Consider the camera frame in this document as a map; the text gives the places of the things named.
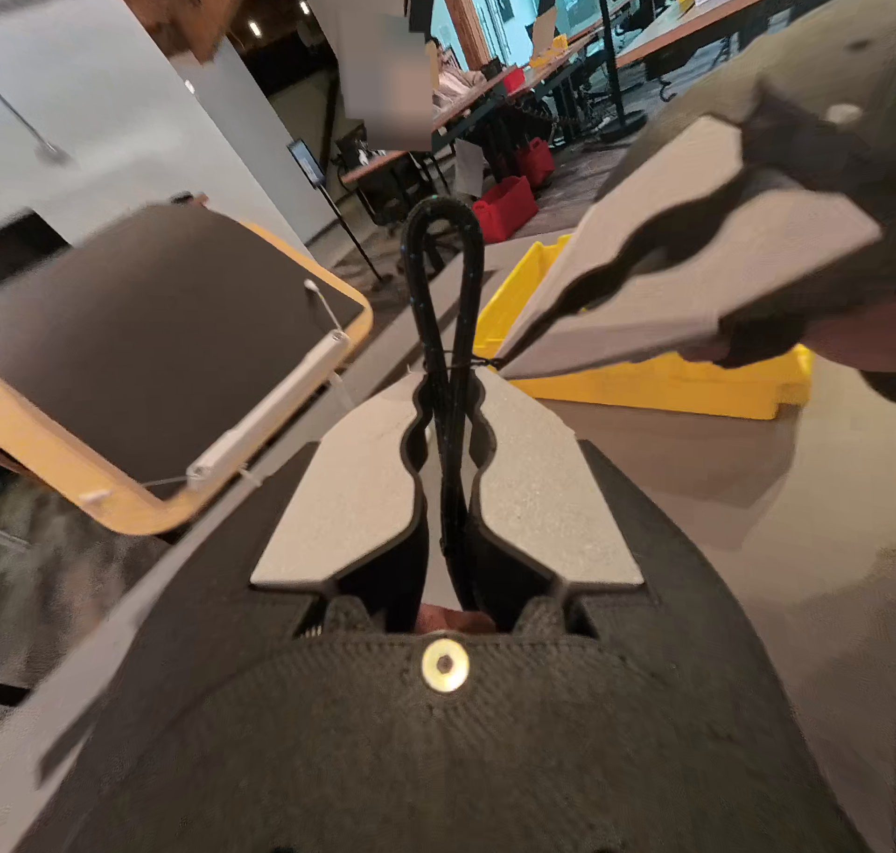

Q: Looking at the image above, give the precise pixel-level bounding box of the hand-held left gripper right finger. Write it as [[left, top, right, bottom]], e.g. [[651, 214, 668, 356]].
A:
[[462, 369, 645, 599]]

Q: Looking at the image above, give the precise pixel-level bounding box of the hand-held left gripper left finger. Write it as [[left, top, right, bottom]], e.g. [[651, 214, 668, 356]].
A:
[[250, 373, 429, 596]]

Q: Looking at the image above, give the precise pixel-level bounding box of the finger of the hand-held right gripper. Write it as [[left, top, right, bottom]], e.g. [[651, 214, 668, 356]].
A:
[[502, 189, 883, 379], [497, 116, 746, 364]]

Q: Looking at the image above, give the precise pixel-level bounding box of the yellow plastic bin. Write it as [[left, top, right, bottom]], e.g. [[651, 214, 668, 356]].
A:
[[472, 233, 816, 421]]

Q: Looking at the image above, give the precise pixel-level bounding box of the black braided hdmi cable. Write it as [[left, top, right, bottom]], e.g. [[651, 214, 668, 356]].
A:
[[402, 196, 487, 605]]

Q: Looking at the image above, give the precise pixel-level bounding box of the dark monitor with wooden back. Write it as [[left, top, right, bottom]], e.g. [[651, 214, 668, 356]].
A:
[[0, 198, 375, 536]]

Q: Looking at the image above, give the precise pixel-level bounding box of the person's right hand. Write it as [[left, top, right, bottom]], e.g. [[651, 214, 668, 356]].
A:
[[805, 298, 896, 406]]

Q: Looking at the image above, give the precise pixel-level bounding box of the red plastic bin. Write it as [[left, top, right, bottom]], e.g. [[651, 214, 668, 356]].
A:
[[472, 175, 540, 245], [518, 137, 557, 190]]

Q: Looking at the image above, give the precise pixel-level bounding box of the background wooden desk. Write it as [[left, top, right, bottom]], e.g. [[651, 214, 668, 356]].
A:
[[614, 0, 858, 73], [341, 67, 512, 189]]

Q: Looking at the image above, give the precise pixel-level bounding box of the small dark screen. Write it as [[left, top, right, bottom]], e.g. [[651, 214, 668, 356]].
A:
[[287, 140, 327, 190]]

